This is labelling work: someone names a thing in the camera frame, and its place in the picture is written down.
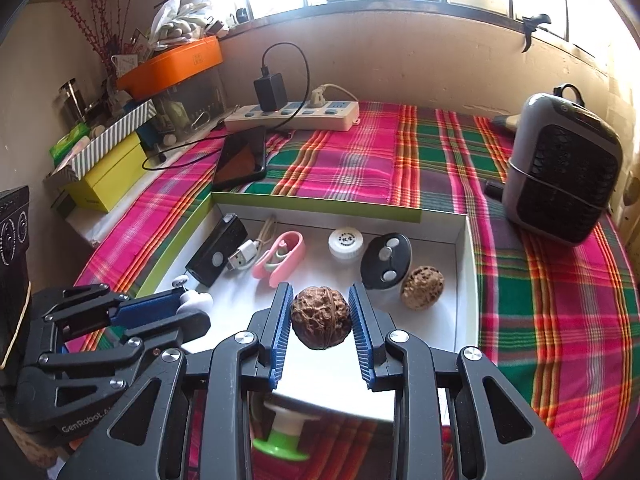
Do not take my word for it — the green white spool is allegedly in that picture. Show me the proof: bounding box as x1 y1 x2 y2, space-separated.
250 393 321 463

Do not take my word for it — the white power strip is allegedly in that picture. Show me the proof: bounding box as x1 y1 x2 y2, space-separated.
224 101 360 132

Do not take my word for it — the orange box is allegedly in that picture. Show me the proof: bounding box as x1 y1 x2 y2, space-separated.
116 37 224 101

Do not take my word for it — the black rectangular device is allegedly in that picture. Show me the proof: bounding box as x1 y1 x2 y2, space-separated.
186 214 247 287

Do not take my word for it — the white bottle cap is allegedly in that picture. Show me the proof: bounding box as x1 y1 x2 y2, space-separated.
328 226 364 261

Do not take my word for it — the clear plastic container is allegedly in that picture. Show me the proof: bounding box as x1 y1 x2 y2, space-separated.
152 67 228 141

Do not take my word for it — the green white cardboard box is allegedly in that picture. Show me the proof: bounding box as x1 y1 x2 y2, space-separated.
139 193 480 420

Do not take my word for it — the striped white box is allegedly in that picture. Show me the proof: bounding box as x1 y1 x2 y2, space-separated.
43 100 157 188

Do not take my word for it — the black charger adapter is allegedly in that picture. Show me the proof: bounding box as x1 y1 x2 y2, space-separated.
254 73 288 112

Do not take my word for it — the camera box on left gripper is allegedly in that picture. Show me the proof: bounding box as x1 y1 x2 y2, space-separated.
0 186 32 389

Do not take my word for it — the white plug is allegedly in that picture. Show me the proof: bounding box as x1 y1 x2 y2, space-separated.
308 82 358 108

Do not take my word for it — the pink clip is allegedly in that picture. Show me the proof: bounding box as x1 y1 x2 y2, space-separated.
252 231 306 288

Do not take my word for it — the black window latch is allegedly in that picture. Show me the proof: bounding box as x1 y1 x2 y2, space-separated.
522 13 551 53

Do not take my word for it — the grey hair dryer nozzle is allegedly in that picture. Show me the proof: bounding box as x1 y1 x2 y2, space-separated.
490 114 521 134

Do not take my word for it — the white usb cable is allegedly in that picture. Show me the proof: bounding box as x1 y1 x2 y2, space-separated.
226 213 278 272

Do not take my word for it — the yellow box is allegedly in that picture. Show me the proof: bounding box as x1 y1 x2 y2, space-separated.
63 132 145 212

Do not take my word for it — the black oval remote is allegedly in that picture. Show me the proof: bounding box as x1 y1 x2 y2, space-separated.
360 232 412 290

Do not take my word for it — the black smartphone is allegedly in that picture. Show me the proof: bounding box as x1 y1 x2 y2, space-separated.
212 127 267 192

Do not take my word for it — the grey black small heater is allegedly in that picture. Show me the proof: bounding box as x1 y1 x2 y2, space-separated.
501 84 623 246

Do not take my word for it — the black charger cable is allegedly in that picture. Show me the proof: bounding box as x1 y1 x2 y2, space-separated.
141 40 312 172

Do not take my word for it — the red branch decoration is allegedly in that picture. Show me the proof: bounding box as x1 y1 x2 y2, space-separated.
58 0 132 76

